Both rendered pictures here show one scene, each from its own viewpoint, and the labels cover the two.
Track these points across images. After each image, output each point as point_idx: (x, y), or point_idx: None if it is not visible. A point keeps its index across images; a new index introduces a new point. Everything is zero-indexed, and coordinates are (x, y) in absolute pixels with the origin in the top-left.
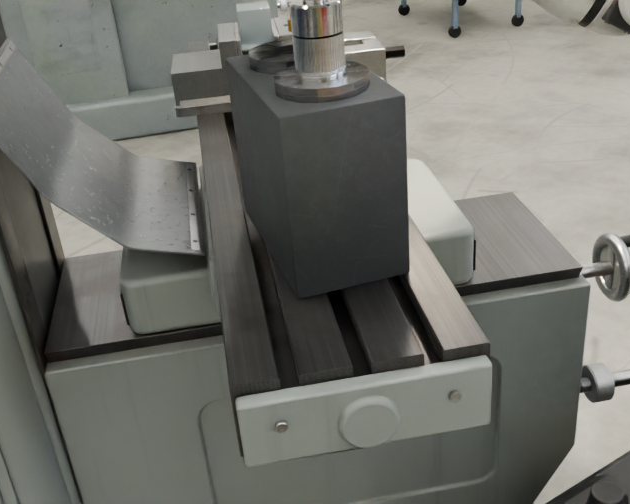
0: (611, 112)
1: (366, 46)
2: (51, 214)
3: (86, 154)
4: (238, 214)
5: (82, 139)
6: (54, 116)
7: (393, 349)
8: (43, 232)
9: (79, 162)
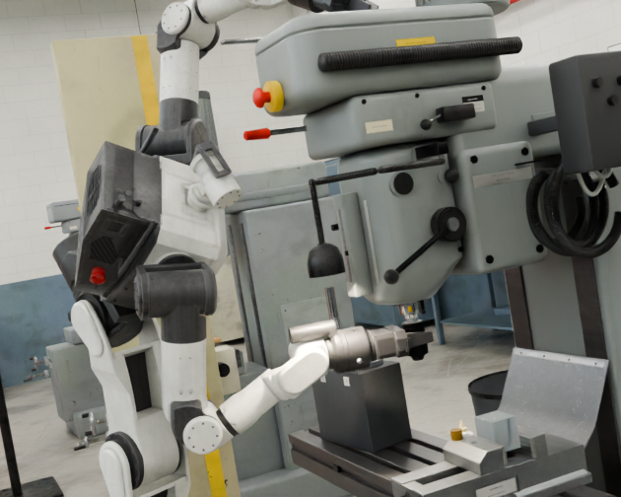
0: None
1: (409, 476)
2: (619, 484)
3: (551, 432)
4: (414, 437)
5: (567, 431)
6: (570, 406)
7: (317, 426)
8: (599, 477)
9: (539, 425)
